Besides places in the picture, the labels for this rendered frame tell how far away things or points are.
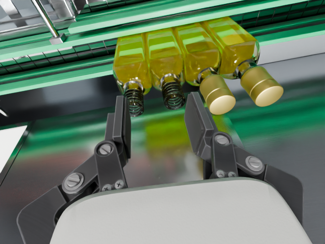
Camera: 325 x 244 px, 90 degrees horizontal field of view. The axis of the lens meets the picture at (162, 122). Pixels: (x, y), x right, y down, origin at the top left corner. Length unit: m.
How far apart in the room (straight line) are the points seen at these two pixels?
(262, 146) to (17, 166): 0.50
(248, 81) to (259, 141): 0.17
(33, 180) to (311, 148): 0.53
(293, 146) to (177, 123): 0.23
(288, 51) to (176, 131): 0.43
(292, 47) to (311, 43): 0.05
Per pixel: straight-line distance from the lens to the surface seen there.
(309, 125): 0.46
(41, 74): 0.52
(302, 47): 0.66
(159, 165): 0.31
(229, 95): 0.21
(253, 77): 0.25
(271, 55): 0.61
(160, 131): 0.34
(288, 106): 0.48
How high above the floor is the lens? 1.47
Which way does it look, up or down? 41 degrees down
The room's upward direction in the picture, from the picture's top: 171 degrees clockwise
